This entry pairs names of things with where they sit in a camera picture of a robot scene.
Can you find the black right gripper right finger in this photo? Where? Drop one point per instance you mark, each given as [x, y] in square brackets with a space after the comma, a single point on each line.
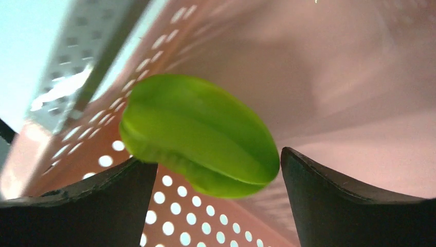
[333, 209]

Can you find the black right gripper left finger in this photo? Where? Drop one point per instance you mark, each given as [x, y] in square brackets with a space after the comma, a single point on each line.
[106, 209]

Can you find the green bell pepper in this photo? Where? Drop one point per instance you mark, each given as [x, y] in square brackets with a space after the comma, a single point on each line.
[198, 130]

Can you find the pink perforated plastic basket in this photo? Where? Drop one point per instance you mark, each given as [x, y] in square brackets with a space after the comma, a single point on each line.
[349, 84]

